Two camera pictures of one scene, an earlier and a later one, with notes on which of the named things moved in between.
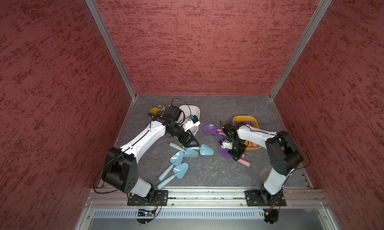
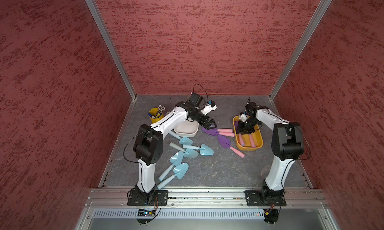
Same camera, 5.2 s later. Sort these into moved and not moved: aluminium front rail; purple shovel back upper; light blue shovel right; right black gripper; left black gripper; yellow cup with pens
Moved: right black gripper; left black gripper
Not moved: yellow cup with pens; purple shovel back upper; light blue shovel right; aluminium front rail
